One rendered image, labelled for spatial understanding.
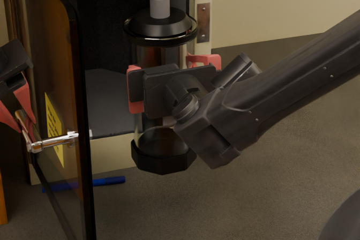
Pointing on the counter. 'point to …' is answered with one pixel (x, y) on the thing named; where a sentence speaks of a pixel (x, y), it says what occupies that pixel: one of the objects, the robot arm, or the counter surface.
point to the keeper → (203, 22)
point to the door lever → (33, 143)
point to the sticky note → (53, 127)
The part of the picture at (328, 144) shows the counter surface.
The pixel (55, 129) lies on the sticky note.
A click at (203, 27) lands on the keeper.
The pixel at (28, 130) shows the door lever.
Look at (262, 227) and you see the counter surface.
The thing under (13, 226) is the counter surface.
